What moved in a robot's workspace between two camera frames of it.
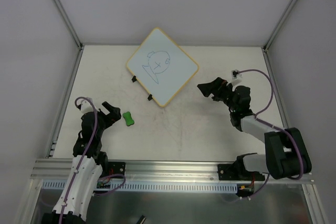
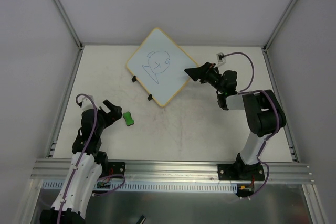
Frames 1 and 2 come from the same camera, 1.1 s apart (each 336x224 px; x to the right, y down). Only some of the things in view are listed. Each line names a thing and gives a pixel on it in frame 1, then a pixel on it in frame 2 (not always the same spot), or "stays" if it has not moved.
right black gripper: (217, 91) → (205, 72)
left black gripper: (105, 117) stays
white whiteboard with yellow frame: (162, 67) stays
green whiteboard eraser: (129, 120) stays
